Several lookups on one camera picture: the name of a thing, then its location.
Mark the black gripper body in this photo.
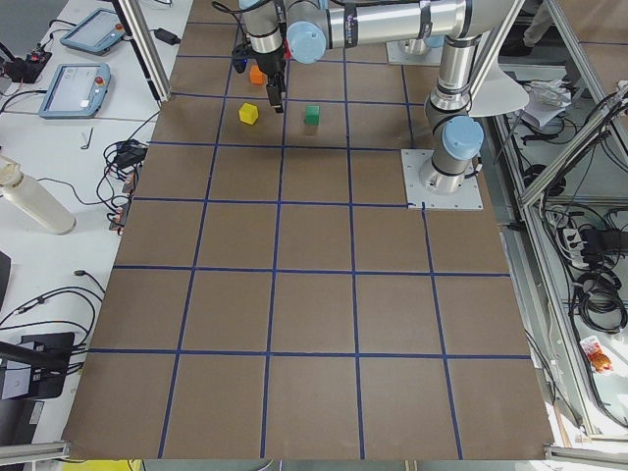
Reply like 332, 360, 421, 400
232, 43, 287, 75

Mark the orange wooden block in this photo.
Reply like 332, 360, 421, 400
249, 65, 267, 85

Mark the yellow wooden block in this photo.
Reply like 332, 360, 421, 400
238, 103, 259, 126

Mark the green wooden block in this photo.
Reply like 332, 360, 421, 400
304, 105, 321, 127

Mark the black power adapter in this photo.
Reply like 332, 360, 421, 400
153, 28, 181, 45

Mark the teach pendant far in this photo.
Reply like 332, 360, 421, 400
60, 8, 125, 56

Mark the teach pendant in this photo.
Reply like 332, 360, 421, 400
60, 8, 125, 56
38, 63, 111, 119

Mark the teach pendant near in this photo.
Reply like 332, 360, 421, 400
38, 63, 111, 119

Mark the hex key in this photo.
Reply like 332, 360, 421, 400
79, 127, 94, 150

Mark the white bottle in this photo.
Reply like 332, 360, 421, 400
1, 156, 77, 235

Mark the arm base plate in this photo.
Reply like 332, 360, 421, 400
401, 149, 484, 211
386, 41, 443, 67

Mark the aluminium frame post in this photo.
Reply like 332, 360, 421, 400
112, 0, 172, 103

